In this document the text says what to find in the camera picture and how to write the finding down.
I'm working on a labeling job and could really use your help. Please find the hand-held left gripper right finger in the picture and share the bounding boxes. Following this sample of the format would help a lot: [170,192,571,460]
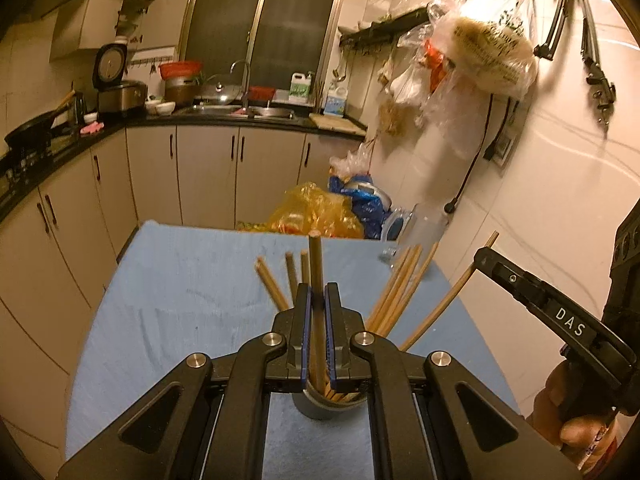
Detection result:
[324,282,583,480]

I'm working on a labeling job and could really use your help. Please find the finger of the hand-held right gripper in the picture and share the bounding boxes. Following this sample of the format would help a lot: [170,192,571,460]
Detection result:
[474,246,633,413]

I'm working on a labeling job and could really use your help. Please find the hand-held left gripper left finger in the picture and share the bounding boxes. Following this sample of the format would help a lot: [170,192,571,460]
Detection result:
[57,282,313,480]

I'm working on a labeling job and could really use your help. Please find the dark grey utensil holder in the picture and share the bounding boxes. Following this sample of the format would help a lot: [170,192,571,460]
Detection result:
[292,380,368,421]

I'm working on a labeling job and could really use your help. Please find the bunch of wooden chopsticks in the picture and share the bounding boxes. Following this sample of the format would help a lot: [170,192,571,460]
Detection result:
[255,242,441,403]

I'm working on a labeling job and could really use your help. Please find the slim wooden chopstick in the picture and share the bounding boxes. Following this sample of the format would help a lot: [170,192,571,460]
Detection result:
[307,231,327,396]
[399,231,500,352]

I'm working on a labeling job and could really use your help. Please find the person's right hand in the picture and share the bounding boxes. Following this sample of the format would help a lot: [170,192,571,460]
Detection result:
[532,360,613,467]

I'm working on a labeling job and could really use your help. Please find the blue tablecloth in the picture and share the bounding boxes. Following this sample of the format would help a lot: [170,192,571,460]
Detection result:
[65,220,523,480]

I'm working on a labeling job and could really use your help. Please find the yellow plastic bag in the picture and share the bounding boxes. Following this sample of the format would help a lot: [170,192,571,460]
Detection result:
[267,182,366,240]

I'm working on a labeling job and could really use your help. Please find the clear glass mug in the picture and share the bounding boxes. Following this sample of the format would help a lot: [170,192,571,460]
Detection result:
[380,205,448,263]

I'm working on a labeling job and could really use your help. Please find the blue plastic bag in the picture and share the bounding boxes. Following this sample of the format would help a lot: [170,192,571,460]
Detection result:
[327,175,416,240]

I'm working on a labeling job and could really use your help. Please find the clear plastic bag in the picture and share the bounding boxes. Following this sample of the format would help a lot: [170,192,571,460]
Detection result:
[329,142,373,176]

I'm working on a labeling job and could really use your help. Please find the cream lower kitchen cabinets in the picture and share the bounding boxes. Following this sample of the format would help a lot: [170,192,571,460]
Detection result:
[0,125,368,461]

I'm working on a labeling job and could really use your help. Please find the cream kitchen cabinets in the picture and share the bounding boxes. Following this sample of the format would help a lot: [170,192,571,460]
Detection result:
[50,0,173,61]
[0,125,368,461]

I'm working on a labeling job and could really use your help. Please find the wooden cutting board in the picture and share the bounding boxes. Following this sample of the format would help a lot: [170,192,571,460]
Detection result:
[308,112,368,137]

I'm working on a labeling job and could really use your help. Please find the hanging bag of dried goods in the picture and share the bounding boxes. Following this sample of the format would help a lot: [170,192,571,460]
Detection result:
[377,95,408,138]

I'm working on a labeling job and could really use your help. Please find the steel kitchen sink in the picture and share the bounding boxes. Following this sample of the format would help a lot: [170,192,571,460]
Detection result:
[177,104,296,121]

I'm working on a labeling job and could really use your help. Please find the black kitchen countertop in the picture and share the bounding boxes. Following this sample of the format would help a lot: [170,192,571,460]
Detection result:
[0,107,368,223]

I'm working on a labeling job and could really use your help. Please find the green label detergent bottle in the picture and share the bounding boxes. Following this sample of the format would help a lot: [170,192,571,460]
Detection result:
[289,72,312,106]

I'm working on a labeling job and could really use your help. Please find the white plastic bag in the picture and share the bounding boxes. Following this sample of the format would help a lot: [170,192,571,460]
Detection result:
[430,0,541,98]

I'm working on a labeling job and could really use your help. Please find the chrome kitchen faucet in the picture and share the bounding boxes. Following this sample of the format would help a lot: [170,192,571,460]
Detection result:
[230,60,252,111]

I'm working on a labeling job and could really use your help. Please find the glass pot lid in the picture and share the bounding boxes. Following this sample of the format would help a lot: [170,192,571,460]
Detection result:
[200,74,243,101]

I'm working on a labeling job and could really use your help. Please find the steel pot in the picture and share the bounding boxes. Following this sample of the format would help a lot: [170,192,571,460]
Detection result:
[164,76,198,106]

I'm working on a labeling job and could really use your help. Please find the red plastic basin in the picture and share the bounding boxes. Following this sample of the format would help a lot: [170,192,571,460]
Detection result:
[159,60,203,80]

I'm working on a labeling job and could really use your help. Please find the silver rice cooker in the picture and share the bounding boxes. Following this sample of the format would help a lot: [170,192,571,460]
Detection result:
[92,42,148,113]

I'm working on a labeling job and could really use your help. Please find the kitchen window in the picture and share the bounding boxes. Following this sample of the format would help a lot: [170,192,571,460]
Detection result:
[179,0,348,96]

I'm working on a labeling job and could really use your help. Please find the wooden spatula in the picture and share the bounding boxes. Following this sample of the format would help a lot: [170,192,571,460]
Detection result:
[52,90,76,116]

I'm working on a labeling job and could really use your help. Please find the black wok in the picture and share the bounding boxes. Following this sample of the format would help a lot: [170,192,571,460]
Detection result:
[4,110,66,148]

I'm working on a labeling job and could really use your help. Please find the cream upper kitchen cabinets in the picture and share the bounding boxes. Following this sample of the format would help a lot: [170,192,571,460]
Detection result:
[50,0,173,61]

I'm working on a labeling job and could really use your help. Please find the black power cable with plug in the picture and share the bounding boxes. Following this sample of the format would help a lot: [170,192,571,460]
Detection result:
[444,92,501,216]

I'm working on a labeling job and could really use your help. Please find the wall power outlet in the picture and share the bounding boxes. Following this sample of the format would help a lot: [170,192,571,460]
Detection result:
[492,130,521,168]

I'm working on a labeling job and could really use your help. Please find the black wall shelf rack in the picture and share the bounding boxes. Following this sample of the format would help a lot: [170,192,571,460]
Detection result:
[339,7,431,51]

